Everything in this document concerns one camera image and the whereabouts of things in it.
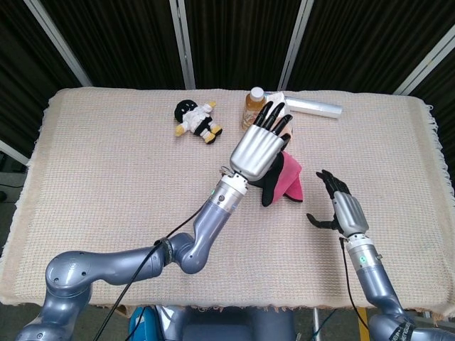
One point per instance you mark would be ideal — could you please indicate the thin metal table leg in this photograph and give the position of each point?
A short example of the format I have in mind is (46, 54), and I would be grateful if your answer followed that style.
(315, 325)

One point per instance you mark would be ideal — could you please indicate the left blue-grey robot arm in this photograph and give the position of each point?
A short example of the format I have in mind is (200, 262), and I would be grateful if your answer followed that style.
(117, 264)

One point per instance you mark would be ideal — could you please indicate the black white plush doll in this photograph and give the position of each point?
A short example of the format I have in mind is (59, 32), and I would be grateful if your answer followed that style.
(199, 119)

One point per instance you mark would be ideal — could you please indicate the cream woven tablecloth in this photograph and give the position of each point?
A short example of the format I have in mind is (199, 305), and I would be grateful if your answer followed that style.
(106, 177)

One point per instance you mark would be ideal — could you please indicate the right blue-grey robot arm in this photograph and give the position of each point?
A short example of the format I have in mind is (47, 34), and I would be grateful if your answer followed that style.
(377, 284)

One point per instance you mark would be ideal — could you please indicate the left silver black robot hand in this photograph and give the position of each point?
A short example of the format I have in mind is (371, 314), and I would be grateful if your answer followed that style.
(254, 152)

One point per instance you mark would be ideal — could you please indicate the pink and black cloth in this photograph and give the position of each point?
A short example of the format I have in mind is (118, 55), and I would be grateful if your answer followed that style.
(291, 177)

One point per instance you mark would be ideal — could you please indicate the dark pleated curtain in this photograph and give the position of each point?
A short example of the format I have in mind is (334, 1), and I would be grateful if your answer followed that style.
(241, 35)

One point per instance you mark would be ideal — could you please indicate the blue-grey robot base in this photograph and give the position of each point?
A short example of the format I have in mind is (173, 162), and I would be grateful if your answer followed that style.
(231, 325)

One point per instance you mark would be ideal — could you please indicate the yellow tea bottle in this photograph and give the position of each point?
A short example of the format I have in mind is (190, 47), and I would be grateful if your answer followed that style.
(250, 110)

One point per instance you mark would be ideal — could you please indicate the grey metal frame post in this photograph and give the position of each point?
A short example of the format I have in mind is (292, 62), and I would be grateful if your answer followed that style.
(12, 151)
(57, 39)
(183, 42)
(426, 64)
(295, 42)

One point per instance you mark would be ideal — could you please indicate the bright blue plastic object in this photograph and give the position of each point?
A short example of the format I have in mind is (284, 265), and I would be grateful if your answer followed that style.
(138, 327)

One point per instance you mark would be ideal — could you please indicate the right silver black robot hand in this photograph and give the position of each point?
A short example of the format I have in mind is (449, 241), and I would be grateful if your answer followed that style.
(350, 213)

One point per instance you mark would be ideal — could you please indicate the clear plastic wrap roll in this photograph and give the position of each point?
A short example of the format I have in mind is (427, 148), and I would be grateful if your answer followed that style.
(316, 108)

